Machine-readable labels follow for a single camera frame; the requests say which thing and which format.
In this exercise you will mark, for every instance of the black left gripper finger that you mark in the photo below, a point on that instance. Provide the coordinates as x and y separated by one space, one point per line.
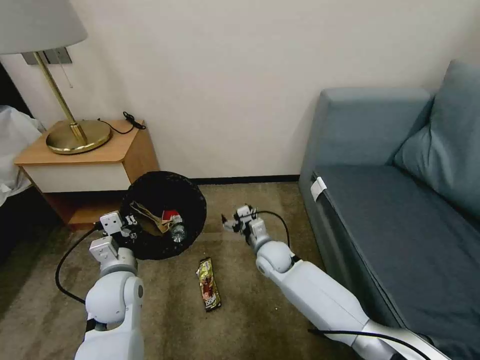
132 235
132 219

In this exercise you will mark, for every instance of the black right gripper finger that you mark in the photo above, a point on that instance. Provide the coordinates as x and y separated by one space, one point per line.
225 218
230 226

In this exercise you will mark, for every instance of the round black trash bin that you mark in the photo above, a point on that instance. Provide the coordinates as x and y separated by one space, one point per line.
195 210

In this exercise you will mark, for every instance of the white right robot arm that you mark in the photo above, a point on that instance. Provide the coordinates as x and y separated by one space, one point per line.
318 296

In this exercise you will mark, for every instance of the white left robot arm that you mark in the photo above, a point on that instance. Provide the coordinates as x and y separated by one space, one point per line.
112 300

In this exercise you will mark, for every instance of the crumpled brown paper bag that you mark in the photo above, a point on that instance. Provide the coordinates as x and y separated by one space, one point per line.
148 221

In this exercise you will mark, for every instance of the red and white carton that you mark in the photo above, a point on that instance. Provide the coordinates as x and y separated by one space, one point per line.
170 215

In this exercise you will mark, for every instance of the clear plastic bottle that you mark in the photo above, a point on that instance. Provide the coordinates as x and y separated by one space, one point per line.
178 232

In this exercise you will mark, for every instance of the gold and brown snack wrapper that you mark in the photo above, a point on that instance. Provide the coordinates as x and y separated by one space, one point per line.
209 285

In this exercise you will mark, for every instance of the wooden nightstand with white drawer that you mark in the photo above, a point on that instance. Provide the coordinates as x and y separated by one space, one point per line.
75 178

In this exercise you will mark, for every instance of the white sofa tag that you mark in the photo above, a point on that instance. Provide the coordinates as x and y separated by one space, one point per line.
319 187

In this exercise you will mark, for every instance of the brass table lamp grey shade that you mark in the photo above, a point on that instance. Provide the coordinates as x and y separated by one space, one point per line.
78 138

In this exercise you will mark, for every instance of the white bed sheet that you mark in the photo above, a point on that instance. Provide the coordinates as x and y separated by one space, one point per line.
17 150

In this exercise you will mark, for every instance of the blue-grey fabric sofa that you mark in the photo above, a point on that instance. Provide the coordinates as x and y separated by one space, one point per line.
375 210

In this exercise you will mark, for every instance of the dark bed headboard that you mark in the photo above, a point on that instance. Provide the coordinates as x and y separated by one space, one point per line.
9 90

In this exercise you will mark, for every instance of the blue-grey sofa cushion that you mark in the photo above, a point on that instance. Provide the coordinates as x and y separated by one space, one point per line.
442 157

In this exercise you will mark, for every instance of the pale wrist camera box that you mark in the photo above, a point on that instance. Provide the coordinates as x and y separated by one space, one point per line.
111 223
245 210

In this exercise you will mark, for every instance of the dark wall baseboard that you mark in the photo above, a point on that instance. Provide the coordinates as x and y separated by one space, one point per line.
247 179

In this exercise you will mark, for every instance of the grey wall switch plate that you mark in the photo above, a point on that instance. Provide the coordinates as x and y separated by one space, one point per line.
64 57

